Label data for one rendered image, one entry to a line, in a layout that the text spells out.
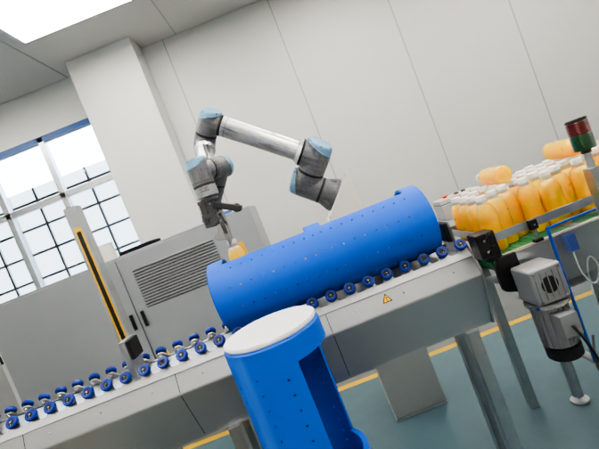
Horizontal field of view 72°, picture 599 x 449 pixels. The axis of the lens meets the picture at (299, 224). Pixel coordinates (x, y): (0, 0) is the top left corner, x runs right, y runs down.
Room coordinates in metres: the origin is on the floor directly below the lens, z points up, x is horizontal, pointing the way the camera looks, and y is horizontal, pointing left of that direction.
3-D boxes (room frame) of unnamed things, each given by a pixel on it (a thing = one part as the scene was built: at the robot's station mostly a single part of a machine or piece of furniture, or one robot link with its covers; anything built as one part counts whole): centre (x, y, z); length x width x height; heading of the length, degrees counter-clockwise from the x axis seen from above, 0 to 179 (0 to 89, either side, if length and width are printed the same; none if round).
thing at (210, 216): (1.68, 0.31, 1.42); 0.09 x 0.08 x 0.12; 91
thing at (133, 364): (1.62, 0.80, 1.00); 0.10 x 0.04 x 0.15; 1
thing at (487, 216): (1.51, -0.66, 1.00); 0.07 x 0.07 x 0.19
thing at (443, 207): (1.93, -0.73, 1.05); 0.20 x 0.10 x 0.10; 91
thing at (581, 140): (1.28, -0.92, 1.18); 0.06 x 0.06 x 0.05
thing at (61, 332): (3.32, 1.38, 0.72); 2.15 x 0.54 x 1.45; 89
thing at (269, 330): (1.16, 0.19, 1.03); 0.28 x 0.28 x 0.01
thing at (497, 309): (1.93, -0.73, 0.50); 0.04 x 0.04 x 1.00; 1
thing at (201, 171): (1.69, 0.30, 1.59); 0.10 x 0.09 x 0.12; 144
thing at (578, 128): (1.28, -0.92, 1.23); 0.06 x 0.06 x 0.04
